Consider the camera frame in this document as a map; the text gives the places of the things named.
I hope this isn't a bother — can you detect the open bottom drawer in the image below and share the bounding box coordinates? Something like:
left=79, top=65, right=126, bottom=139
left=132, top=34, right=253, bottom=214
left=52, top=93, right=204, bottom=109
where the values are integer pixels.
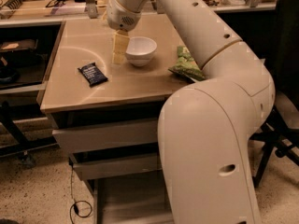
left=94, top=171, right=174, bottom=224

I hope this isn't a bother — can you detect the white bowl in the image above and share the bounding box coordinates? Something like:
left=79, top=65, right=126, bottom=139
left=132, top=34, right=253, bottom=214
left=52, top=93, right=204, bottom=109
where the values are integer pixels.
left=125, top=36, right=157, bottom=67

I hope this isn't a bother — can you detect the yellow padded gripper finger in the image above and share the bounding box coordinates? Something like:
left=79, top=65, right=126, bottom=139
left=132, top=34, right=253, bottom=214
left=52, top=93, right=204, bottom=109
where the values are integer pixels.
left=112, top=30, right=130, bottom=64

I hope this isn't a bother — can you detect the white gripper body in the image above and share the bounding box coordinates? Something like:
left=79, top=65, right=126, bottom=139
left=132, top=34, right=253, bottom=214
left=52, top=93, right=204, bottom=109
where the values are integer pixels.
left=107, top=0, right=141, bottom=32

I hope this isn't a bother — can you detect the dark blue rxbar wrapper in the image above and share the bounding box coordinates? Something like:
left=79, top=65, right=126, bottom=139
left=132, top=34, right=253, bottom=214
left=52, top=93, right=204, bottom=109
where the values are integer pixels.
left=78, top=63, right=108, bottom=87

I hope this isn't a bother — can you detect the top drawer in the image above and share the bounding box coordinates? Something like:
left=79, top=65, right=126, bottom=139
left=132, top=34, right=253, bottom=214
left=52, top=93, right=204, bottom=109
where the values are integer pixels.
left=52, top=119, right=158, bottom=154

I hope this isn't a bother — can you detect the green chip bag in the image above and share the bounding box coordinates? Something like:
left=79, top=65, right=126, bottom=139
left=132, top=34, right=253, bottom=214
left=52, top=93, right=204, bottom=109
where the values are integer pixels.
left=168, top=46, right=205, bottom=82

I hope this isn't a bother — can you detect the middle drawer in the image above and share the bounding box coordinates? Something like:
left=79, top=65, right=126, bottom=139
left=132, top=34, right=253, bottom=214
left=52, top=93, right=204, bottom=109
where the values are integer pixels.
left=73, top=153, right=162, bottom=180

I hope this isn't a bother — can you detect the soldering iron stand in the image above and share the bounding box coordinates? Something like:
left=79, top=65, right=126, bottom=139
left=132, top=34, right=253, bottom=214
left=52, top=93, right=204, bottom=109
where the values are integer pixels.
left=0, top=0, right=22, bottom=20

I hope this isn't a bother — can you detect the black table leg with caster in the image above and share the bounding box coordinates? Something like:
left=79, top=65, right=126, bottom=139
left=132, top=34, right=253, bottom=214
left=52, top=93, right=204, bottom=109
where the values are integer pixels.
left=0, top=101, right=57, bottom=169

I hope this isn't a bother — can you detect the black cable on floor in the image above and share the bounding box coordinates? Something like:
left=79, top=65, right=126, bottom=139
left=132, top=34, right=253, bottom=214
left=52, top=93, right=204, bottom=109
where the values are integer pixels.
left=68, top=159, right=93, bottom=224

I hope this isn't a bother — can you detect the grey drawer cabinet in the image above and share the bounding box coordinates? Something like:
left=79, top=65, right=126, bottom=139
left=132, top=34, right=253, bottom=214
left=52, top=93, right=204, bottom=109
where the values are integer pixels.
left=40, top=15, right=186, bottom=224

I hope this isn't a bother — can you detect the black office chair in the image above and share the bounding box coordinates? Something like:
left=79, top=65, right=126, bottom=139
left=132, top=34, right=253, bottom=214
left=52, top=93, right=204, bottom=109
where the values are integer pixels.
left=251, top=0, right=299, bottom=187

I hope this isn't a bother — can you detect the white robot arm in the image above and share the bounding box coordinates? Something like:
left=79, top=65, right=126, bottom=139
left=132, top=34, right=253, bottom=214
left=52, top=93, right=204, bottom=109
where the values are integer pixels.
left=107, top=0, right=275, bottom=224

